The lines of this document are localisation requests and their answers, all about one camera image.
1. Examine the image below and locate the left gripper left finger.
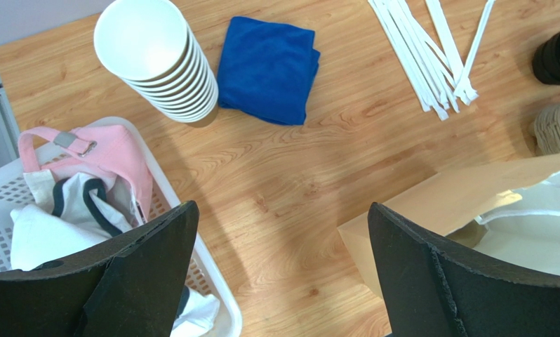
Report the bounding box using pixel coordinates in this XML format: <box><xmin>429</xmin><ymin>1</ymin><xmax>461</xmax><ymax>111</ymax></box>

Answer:
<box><xmin>0</xmin><ymin>201</ymin><xmax>199</xmax><ymax>336</ymax></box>

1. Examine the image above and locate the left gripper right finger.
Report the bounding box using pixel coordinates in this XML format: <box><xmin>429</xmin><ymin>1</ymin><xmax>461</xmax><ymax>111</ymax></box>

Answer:
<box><xmin>368</xmin><ymin>203</ymin><xmax>560</xmax><ymax>336</ymax></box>

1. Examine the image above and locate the brown paper bag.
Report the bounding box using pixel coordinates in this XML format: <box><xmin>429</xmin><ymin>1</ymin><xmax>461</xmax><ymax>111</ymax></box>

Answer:
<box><xmin>337</xmin><ymin>150</ymin><xmax>560</xmax><ymax>300</ymax></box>

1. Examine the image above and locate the white crumpled garment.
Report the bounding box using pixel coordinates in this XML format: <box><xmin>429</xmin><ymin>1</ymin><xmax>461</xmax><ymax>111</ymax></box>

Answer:
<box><xmin>11</xmin><ymin>173</ymin><xmax>220</xmax><ymax>336</ymax></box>

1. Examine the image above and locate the pink cloth item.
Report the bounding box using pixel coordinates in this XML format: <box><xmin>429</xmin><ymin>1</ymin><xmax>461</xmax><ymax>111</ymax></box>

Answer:
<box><xmin>18</xmin><ymin>124</ymin><xmax>153</xmax><ymax>225</ymax></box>

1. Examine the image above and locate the white plastic basket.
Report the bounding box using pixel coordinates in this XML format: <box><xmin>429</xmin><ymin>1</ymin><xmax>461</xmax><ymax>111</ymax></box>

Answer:
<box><xmin>0</xmin><ymin>117</ymin><xmax>243</xmax><ymax>336</ymax></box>

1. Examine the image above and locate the leftmost white wrapped straw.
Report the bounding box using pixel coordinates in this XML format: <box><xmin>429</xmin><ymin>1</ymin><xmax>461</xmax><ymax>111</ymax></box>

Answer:
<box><xmin>369</xmin><ymin>1</ymin><xmax>451</xmax><ymax>121</ymax></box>

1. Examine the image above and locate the rightmost white wrapped straw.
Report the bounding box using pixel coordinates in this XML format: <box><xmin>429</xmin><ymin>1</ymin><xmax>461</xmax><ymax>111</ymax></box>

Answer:
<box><xmin>425</xmin><ymin>0</ymin><xmax>463</xmax><ymax>84</ymax></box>

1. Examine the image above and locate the stack of paper cups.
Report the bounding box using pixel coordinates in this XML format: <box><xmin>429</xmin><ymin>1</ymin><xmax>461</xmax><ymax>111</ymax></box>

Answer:
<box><xmin>93</xmin><ymin>0</ymin><xmax>219</xmax><ymax>127</ymax></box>

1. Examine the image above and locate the blue folded cloth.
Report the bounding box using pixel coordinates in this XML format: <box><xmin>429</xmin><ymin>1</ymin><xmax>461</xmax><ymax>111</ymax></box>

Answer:
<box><xmin>217</xmin><ymin>16</ymin><xmax>321</xmax><ymax>126</ymax></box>

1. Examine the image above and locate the stack of black lids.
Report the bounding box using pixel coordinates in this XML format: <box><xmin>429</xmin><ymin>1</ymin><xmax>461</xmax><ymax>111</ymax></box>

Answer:
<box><xmin>531</xmin><ymin>32</ymin><xmax>560</xmax><ymax>85</ymax></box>

